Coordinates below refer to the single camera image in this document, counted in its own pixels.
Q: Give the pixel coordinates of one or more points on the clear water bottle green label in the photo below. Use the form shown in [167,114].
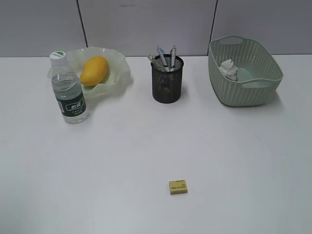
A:
[67,88]

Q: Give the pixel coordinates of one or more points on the grey white mechanical pen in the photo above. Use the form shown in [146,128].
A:
[173,58]

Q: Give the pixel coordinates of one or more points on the pale green wavy glass plate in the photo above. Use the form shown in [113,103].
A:
[118,75]

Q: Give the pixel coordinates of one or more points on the blue white ballpoint pen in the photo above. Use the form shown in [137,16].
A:
[163,59]

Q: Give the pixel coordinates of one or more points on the beige white ballpoint pen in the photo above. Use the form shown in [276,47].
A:
[154,62]

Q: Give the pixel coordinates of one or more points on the white waste paper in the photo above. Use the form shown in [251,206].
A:
[229,70]

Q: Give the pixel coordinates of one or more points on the black mesh pen holder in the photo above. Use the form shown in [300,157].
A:
[172,79]

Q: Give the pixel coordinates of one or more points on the green woven plastic basket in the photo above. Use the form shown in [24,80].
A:
[258,75]

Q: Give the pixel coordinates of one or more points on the yellow mango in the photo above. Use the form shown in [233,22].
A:
[94,71]

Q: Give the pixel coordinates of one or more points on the yellow eraser with red print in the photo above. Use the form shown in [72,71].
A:
[178,187]

